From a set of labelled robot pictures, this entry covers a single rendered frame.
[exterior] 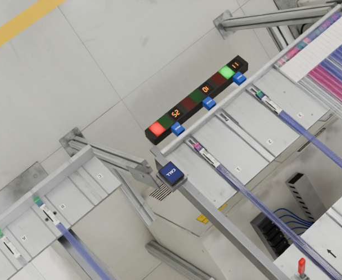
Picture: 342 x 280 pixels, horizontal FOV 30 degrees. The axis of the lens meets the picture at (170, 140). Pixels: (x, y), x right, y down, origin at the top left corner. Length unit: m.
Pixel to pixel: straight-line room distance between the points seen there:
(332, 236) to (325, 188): 0.49
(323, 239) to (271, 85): 0.43
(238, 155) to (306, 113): 0.21
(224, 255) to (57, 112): 0.79
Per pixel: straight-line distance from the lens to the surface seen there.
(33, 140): 2.22
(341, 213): 1.55
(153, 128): 1.64
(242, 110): 1.65
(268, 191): 1.88
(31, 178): 2.23
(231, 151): 1.59
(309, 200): 1.91
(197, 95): 1.68
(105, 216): 2.34
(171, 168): 1.52
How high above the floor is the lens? 2.16
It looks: 65 degrees down
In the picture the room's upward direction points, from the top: 104 degrees clockwise
